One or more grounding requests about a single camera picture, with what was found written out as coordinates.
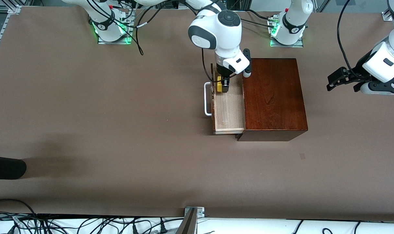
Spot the wooden drawer with white handle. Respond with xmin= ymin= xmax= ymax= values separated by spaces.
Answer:
xmin=204 ymin=63 xmax=246 ymax=135

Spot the dark brown wooden cabinet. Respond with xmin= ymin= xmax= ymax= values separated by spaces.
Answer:
xmin=236 ymin=58 xmax=308 ymax=142

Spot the brown paper table cover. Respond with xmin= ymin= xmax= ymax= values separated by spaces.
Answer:
xmin=0 ymin=6 xmax=394 ymax=222

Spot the black cylindrical object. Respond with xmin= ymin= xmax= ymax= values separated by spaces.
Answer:
xmin=0 ymin=155 xmax=27 ymax=180

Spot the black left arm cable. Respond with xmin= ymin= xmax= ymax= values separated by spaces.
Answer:
xmin=337 ymin=0 xmax=366 ymax=79

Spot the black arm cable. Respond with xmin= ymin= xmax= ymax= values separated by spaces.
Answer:
xmin=86 ymin=0 xmax=217 ymax=82
xmin=337 ymin=0 xmax=366 ymax=79

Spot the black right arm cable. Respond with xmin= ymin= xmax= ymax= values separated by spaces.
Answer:
xmin=86 ymin=0 xmax=217 ymax=82

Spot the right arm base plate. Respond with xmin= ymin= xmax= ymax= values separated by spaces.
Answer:
xmin=98 ymin=9 xmax=133 ymax=45

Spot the aluminium bracket with profile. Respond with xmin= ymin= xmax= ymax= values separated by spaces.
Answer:
xmin=176 ymin=206 xmax=205 ymax=234

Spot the black looped floor cable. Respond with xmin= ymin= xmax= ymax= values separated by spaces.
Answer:
xmin=0 ymin=199 xmax=39 ymax=234

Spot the aluminium frame rail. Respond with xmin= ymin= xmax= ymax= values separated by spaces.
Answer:
xmin=0 ymin=5 xmax=22 ymax=69

